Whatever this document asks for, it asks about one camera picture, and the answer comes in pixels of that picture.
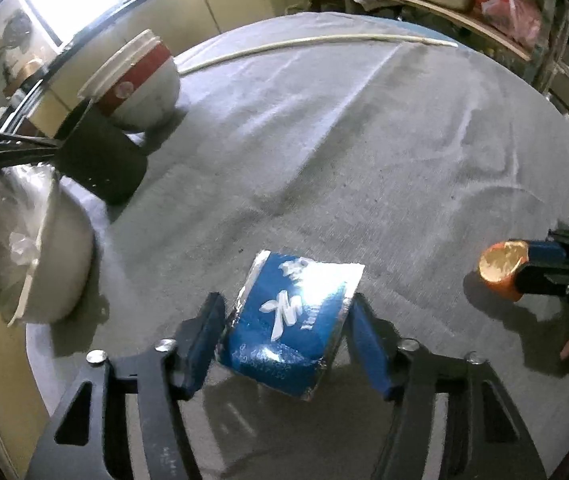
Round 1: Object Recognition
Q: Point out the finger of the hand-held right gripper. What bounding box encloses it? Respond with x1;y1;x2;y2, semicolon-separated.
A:
527;230;569;266
513;262;569;306

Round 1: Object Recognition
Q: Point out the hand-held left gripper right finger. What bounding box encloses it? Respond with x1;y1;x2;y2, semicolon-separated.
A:
349;294;548;480

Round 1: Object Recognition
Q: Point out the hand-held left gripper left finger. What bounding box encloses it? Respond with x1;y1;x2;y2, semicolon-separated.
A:
24;291;226;480

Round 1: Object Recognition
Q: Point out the small orange cup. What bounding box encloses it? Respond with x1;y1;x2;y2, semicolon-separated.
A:
478;241;530;302

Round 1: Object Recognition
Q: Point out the blue foil snack packet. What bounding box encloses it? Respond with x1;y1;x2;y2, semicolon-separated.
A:
216;249;366;403

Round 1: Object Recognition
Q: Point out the white basin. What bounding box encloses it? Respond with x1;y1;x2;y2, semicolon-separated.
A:
0;165;96;328

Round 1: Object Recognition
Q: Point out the grey tablecloth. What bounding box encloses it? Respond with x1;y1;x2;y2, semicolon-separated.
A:
24;10;569;480

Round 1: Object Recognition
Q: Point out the black utensil holder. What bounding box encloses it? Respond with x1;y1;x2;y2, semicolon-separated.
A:
54;105;148;206

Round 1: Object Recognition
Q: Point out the pink red plastic bag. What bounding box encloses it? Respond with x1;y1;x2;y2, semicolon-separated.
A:
479;0;543;51

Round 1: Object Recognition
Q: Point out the red white noodle bowl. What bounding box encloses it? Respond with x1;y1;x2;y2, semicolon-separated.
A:
78;29;181;133

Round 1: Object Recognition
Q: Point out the bundle of dark chopsticks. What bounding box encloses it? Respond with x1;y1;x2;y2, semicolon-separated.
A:
0;125;65;158

